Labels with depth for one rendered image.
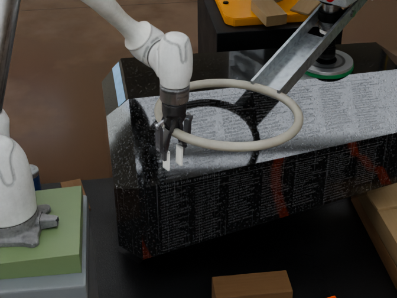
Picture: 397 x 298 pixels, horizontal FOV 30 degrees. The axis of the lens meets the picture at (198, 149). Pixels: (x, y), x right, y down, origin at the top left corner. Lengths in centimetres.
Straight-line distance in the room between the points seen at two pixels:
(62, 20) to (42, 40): 34
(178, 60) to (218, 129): 64
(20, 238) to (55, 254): 11
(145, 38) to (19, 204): 63
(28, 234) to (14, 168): 20
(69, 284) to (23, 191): 27
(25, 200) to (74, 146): 201
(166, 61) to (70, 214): 51
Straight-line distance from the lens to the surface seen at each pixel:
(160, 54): 216
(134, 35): 224
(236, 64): 295
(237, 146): 222
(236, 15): 349
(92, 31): 528
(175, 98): 220
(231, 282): 293
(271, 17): 337
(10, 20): 206
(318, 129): 283
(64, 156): 392
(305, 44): 281
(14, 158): 197
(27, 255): 202
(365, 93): 293
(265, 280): 295
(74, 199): 219
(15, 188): 198
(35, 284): 202
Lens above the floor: 216
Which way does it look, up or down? 34 degrees down
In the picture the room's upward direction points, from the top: straight up
